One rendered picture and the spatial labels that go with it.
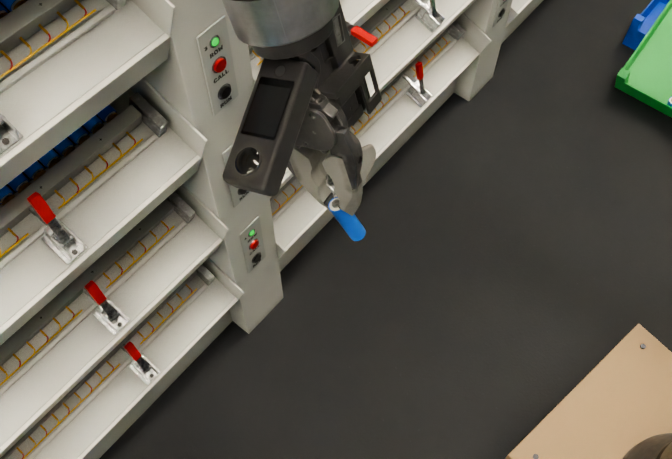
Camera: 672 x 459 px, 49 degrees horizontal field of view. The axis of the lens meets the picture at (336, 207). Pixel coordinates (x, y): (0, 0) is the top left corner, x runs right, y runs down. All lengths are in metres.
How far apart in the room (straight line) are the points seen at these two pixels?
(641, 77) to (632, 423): 0.84
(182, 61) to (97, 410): 0.60
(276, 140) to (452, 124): 1.03
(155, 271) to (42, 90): 0.39
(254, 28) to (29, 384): 0.58
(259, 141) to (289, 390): 0.76
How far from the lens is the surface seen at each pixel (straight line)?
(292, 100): 0.61
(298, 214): 1.27
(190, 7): 0.74
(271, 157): 0.60
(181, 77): 0.78
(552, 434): 1.16
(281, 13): 0.58
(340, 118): 0.65
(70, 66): 0.72
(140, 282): 1.02
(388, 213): 1.46
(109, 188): 0.86
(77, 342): 1.01
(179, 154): 0.88
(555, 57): 1.79
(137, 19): 0.74
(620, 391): 1.22
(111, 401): 1.18
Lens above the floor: 1.24
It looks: 58 degrees down
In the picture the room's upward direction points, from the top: straight up
